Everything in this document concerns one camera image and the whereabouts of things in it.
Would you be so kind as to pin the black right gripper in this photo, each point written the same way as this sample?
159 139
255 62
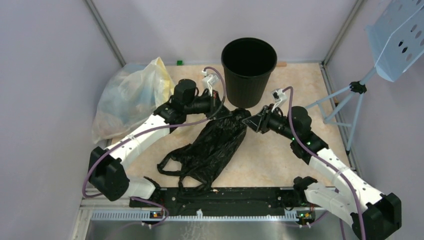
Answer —
260 122

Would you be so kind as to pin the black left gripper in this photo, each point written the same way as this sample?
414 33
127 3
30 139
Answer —
216 110

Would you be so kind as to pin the black plastic trash bag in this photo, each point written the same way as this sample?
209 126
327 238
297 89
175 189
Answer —
200 163

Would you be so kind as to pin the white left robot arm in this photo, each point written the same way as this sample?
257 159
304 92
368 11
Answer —
107 170

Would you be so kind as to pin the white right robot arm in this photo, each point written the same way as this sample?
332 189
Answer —
371 214

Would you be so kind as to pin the black plastic trash bin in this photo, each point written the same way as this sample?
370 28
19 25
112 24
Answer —
247 63

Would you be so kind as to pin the small wooden block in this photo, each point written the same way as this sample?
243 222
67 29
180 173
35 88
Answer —
281 64

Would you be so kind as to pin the translucent yellow plastic bag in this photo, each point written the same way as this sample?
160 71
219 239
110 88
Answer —
129 98

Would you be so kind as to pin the light blue tripod stand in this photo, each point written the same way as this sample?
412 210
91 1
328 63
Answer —
354 88

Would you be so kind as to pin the perforated light blue panel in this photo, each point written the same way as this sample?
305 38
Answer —
396 36

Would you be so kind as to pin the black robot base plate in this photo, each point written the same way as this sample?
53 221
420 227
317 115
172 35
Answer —
230 201

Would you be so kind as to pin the white slotted cable duct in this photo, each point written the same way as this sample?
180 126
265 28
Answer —
148 216

